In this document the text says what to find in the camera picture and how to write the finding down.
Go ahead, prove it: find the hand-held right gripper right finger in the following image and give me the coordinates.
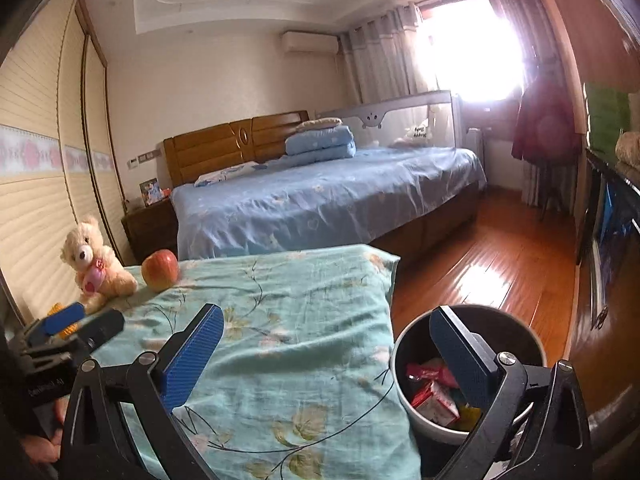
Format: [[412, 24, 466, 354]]
[[429, 305, 593, 480]]

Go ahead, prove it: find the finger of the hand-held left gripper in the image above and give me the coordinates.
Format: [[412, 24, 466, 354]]
[[30, 309, 126, 361], [22, 301, 87, 348]]

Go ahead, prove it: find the beige furry toy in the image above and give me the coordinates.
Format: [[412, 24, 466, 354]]
[[615, 131, 640, 173]]

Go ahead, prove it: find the green box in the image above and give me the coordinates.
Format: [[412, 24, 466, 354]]
[[582, 82, 631, 151]]

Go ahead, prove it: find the white radiator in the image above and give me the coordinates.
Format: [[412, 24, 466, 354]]
[[466, 127, 487, 188]]

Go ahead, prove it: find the grey bed guard rail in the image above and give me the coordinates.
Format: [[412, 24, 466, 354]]
[[316, 91, 458, 151]]

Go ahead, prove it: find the white red milk carton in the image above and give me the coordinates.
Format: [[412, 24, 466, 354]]
[[411, 380, 461, 428]]

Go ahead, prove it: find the folded blue quilt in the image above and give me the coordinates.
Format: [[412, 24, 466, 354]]
[[285, 126, 357, 165]]

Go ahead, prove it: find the white air conditioner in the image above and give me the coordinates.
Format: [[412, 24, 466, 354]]
[[281, 31, 340, 55]]

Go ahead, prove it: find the wooden headboard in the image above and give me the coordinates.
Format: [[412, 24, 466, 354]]
[[162, 110, 311, 188]]

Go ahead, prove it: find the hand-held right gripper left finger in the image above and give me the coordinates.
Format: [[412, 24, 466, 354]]
[[59, 303, 225, 480]]

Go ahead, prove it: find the black television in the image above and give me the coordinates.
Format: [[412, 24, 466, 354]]
[[575, 150, 640, 331]]

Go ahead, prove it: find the wooden cabinet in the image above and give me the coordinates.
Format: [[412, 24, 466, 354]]
[[530, 0, 640, 136]]

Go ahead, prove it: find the person's left hand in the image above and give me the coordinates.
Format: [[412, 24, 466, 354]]
[[22, 400, 71, 466]]

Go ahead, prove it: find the bright window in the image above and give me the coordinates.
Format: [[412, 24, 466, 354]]
[[420, 0, 526, 101]]

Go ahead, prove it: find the grey curtain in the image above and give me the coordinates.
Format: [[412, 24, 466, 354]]
[[492, 0, 576, 206], [337, 4, 441, 106]]

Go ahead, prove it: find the cream sliding wardrobe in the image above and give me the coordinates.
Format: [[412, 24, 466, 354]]
[[0, 0, 131, 331]]

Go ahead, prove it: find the yellow corn toy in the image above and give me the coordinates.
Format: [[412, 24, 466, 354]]
[[46, 304, 82, 339]]

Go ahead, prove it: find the bright red snack packet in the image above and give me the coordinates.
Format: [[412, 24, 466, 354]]
[[406, 358, 458, 389]]

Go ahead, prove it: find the photo frame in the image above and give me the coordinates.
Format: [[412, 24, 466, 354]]
[[139, 178, 162, 207]]

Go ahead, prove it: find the beige teddy bear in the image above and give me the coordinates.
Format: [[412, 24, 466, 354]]
[[61, 216, 138, 313]]

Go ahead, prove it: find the green floral tablecloth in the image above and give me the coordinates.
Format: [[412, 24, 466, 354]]
[[82, 244, 422, 480]]

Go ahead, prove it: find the white trash bin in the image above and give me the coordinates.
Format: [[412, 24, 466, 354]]
[[391, 304, 548, 446]]

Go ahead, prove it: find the bed with blue sheet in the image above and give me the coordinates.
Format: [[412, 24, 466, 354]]
[[171, 147, 488, 261]]

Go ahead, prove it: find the white blue printed pillow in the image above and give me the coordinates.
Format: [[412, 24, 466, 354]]
[[194, 162, 268, 187]]

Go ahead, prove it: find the dark red coat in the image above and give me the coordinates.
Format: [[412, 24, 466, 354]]
[[511, 80, 586, 166]]

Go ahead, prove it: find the small beige pillow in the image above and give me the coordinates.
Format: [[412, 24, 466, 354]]
[[297, 116, 343, 133]]

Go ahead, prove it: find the red yellow apple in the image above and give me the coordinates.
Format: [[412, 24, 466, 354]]
[[141, 249, 180, 292]]

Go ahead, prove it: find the wooden nightstand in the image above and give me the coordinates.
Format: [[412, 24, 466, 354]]
[[121, 200, 180, 263]]

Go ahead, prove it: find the wall switch panel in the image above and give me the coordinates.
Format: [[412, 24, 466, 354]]
[[127, 150, 163, 168]]

